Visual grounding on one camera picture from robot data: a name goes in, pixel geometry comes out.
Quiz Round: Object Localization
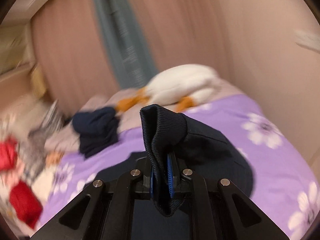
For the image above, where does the dark navy zip jacket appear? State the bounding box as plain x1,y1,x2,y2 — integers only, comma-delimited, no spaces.
85,105,256,239

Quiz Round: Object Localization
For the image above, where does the folded navy clothes stack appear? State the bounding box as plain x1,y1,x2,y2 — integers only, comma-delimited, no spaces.
72,107,119,159

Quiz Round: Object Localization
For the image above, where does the pink quilt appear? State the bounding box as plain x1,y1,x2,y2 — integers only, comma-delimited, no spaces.
44,81,243,152

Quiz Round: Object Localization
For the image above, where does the purple floral bed sheet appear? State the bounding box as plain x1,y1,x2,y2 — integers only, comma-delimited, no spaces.
39,95,319,239

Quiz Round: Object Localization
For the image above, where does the teal lettered curtain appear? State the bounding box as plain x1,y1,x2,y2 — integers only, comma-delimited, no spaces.
94,0,158,88

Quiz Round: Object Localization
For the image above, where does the grey plaid pillow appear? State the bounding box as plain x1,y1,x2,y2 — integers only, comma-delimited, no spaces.
23,100,63,184

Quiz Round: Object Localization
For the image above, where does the red puffer jacket near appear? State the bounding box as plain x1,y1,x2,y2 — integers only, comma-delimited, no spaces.
9,180,43,229

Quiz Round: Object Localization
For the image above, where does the red puffer jacket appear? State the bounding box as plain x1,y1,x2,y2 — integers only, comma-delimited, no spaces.
9,180,43,229
0,137,17,172

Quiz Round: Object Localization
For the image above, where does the red puffer jacket far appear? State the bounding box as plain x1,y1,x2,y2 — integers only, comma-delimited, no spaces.
0,137,17,172

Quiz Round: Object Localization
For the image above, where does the beige fringed hanging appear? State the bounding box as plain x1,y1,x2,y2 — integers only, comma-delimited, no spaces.
30,64,48,99

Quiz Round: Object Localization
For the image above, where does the pink curtain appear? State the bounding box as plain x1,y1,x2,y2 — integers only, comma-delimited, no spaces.
31,0,231,115

